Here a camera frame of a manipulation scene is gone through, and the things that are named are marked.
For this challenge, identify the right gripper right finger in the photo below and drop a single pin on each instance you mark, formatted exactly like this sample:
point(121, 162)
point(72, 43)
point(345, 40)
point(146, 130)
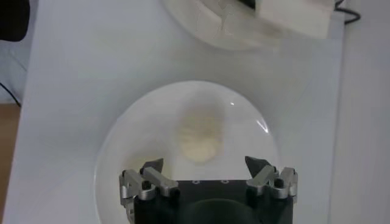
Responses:
point(262, 178)

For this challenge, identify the cream electric cooker pot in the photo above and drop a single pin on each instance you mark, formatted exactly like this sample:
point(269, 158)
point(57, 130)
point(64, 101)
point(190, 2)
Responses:
point(289, 18)

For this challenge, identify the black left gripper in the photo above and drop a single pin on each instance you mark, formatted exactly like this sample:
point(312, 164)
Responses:
point(12, 18)

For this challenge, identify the white steamed baozi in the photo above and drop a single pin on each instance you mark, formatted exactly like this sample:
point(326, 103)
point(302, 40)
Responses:
point(199, 140)
point(135, 162)

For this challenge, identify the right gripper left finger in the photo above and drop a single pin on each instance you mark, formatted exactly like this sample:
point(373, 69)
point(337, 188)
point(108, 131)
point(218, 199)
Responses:
point(158, 181)

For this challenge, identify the round white plate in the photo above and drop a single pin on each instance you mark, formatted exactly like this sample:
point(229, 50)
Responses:
point(146, 128)

